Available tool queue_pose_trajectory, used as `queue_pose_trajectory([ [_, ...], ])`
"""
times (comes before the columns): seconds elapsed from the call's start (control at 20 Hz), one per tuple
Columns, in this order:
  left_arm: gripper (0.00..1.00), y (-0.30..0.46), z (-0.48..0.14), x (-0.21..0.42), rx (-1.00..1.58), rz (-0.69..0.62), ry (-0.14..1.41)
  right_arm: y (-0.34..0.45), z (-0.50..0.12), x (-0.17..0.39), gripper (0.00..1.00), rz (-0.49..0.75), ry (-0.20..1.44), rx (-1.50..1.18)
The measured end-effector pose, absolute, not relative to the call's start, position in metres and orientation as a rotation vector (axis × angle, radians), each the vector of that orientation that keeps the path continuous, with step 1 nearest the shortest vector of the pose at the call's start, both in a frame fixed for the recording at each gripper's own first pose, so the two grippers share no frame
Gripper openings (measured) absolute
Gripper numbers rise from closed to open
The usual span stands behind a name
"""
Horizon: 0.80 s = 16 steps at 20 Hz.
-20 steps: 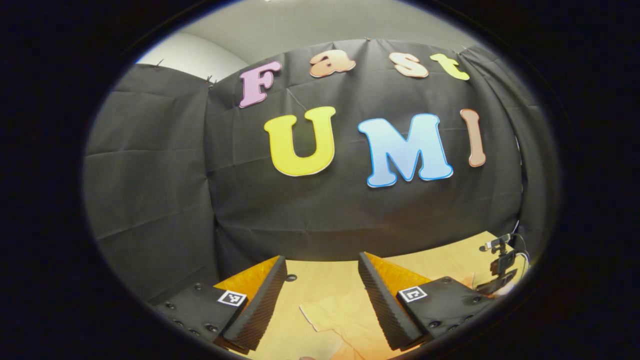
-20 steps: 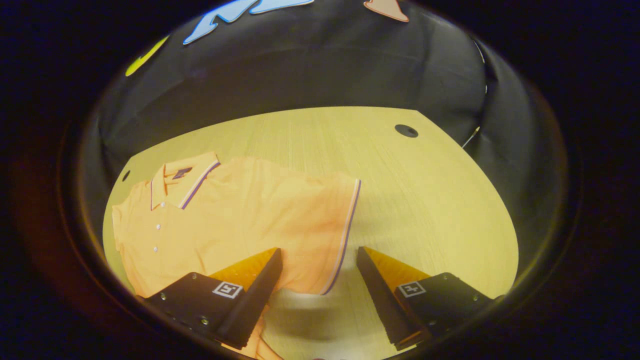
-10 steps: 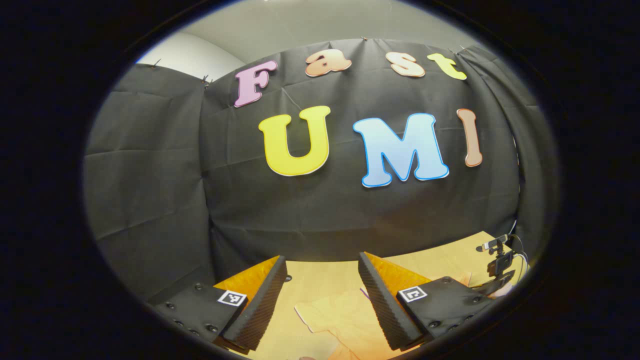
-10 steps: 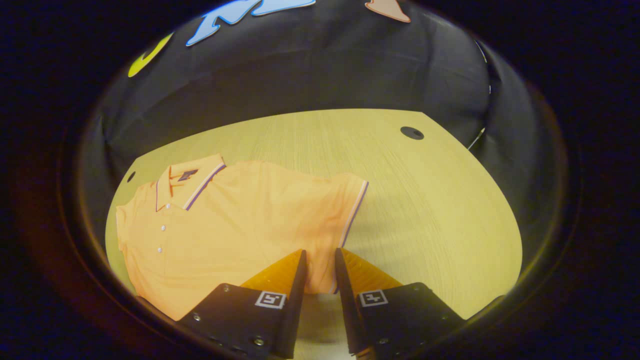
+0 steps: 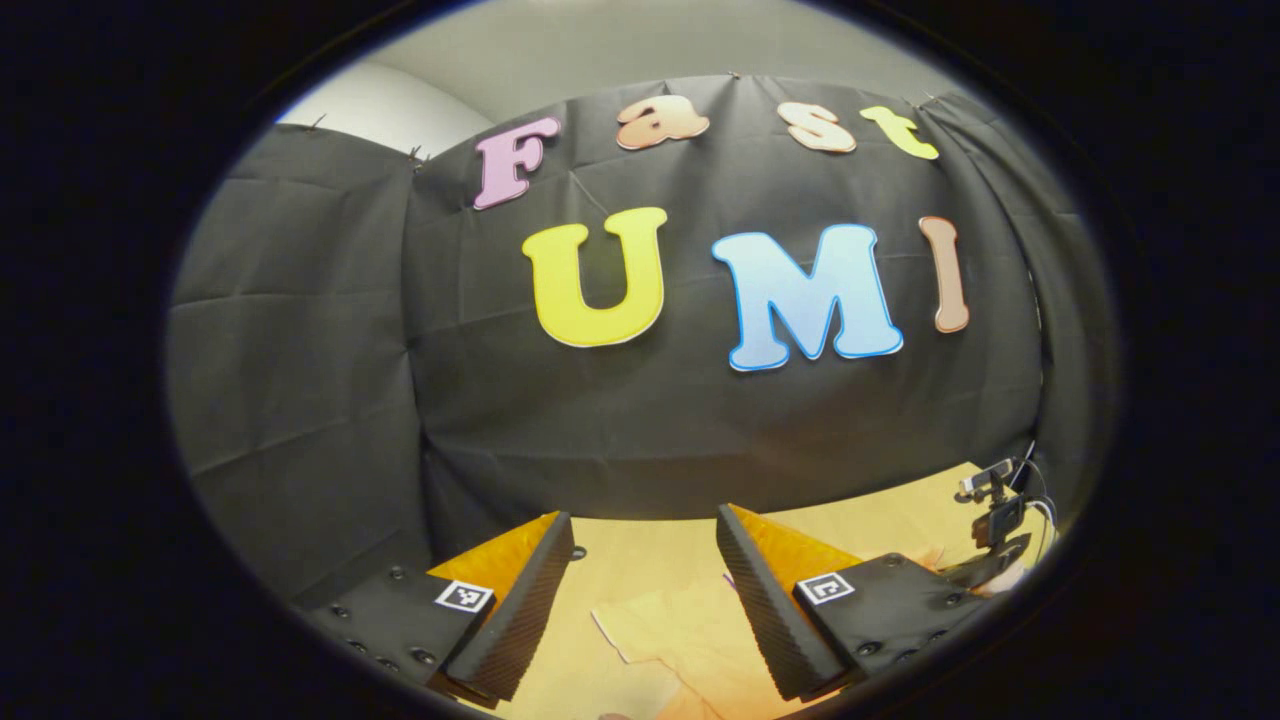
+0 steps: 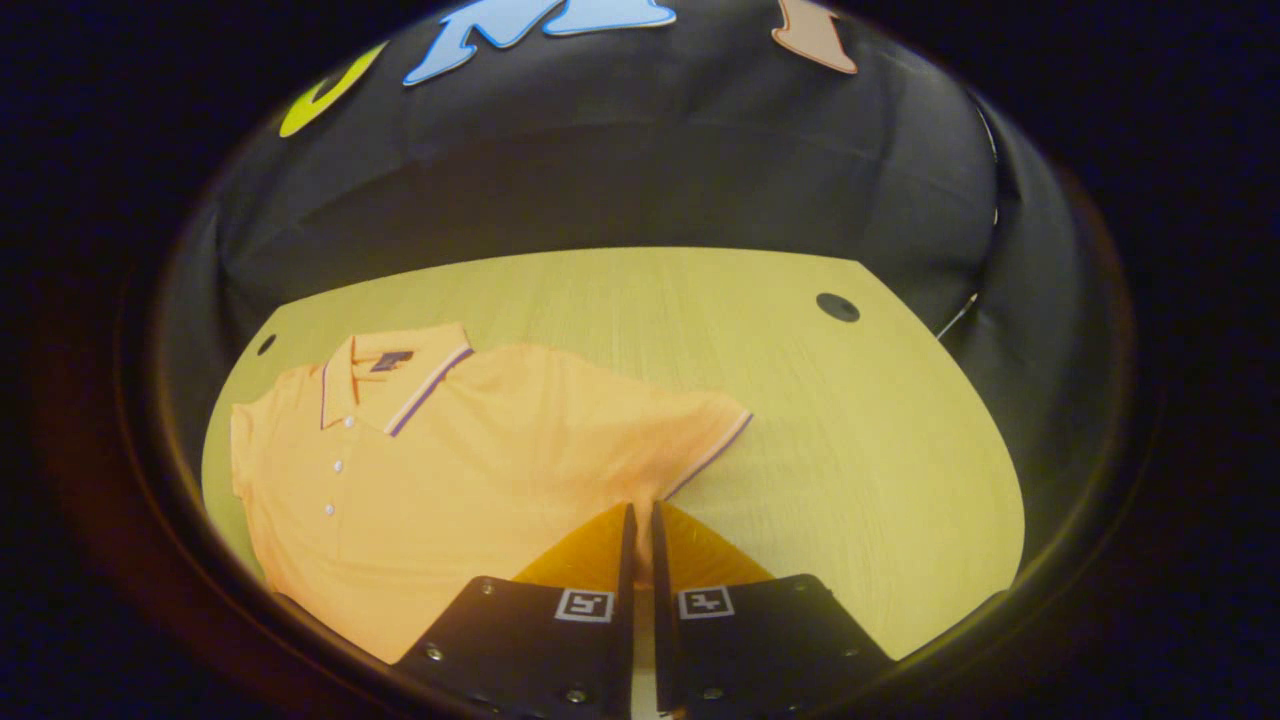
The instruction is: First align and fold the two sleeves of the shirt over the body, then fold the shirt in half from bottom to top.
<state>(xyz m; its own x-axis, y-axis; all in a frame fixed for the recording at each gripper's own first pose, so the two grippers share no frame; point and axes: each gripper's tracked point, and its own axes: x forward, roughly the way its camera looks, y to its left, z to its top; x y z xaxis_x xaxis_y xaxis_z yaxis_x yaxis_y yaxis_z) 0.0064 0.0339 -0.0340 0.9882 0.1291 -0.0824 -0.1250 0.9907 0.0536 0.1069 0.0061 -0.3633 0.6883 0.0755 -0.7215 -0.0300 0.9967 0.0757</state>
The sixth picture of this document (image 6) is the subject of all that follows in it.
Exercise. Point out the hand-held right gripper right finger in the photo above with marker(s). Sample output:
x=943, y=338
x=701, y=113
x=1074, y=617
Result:
x=662, y=640

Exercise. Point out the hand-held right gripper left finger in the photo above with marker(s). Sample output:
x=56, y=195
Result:
x=626, y=640

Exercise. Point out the orange T-shirt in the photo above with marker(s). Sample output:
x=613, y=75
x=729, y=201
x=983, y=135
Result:
x=480, y=450

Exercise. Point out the black table grommet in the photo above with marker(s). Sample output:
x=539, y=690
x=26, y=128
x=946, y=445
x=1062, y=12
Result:
x=838, y=307
x=266, y=344

